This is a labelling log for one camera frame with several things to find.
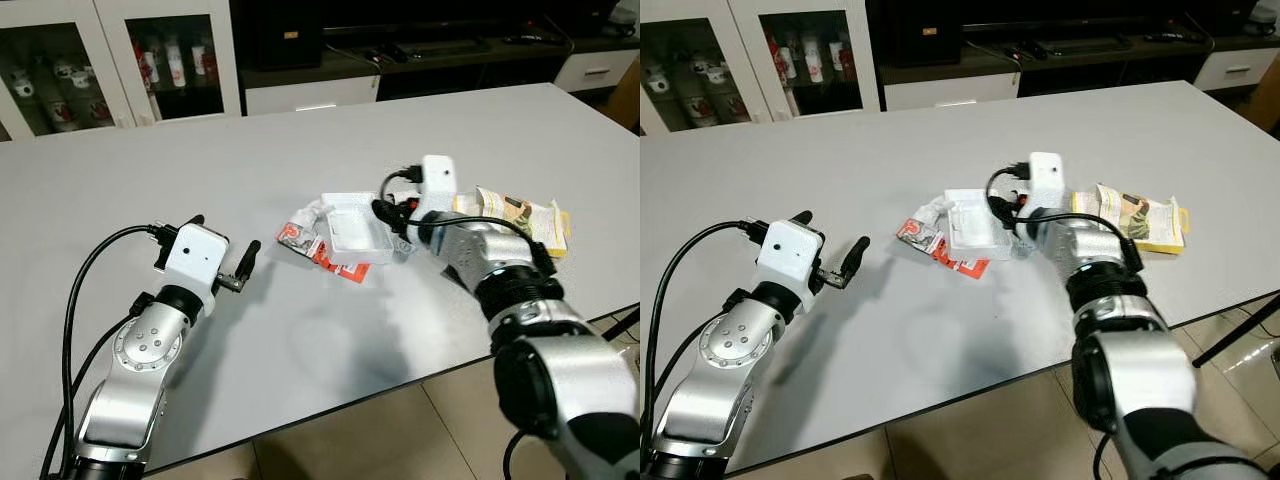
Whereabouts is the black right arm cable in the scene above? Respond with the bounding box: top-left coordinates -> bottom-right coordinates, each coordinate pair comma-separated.
985,162 -> 1144,273
378,163 -> 557,279

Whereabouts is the wide white drawer front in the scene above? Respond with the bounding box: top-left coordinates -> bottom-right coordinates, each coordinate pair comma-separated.
244,77 -> 380,116
884,70 -> 1020,112

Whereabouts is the black flat set-top device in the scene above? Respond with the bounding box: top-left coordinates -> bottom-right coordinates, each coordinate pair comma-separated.
1034,35 -> 1133,55
394,37 -> 492,57

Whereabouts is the black table leg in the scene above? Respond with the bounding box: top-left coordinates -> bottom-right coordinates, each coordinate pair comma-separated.
1192,292 -> 1280,370
598,307 -> 641,344

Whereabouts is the white glass door cabinet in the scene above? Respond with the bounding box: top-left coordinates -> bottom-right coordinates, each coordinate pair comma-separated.
0,0 -> 244,142
640,0 -> 882,137

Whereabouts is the dark tv stand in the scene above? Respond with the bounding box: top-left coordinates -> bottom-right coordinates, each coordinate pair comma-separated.
880,28 -> 1280,101
240,30 -> 641,105

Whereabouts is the white bottle red label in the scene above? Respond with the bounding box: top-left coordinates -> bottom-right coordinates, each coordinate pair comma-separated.
165,35 -> 190,90
195,38 -> 220,90
138,40 -> 162,97
768,28 -> 794,87
800,32 -> 826,84
830,35 -> 857,84

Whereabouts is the yellow printed paper carton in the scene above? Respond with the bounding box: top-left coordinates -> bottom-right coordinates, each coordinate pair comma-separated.
453,186 -> 572,259
1071,182 -> 1192,255

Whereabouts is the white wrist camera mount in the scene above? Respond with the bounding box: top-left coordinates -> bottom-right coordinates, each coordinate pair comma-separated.
414,154 -> 460,217
163,224 -> 230,297
1027,151 -> 1067,212
756,218 -> 827,300

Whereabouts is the white plastic tray box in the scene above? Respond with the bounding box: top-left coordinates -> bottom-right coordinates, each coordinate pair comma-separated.
321,191 -> 397,267
944,187 -> 1017,253

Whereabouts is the black speaker box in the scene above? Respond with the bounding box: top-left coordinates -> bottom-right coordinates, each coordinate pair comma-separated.
254,0 -> 324,70
879,0 -> 964,67

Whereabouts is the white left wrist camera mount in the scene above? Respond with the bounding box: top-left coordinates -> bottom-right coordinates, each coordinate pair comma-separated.
756,218 -> 827,300
163,224 -> 230,297

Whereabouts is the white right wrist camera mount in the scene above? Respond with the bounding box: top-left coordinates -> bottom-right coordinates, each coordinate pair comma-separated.
414,154 -> 460,217
1027,151 -> 1067,212

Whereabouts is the small white drawer front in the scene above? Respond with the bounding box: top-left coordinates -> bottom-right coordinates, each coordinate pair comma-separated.
1194,44 -> 1280,92
554,47 -> 640,94

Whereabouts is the red white snack wrapper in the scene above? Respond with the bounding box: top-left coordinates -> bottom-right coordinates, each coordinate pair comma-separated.
276,203 -> 372,285
896,198 -> 992,280

